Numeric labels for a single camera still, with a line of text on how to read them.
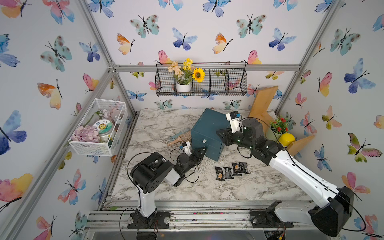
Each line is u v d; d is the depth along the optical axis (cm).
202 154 81
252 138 55
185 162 71
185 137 105
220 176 87
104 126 66
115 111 79
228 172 88
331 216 37
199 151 83
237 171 89
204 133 78
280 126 87
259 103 99
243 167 90
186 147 84
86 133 60
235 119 63
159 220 74
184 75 88
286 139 84
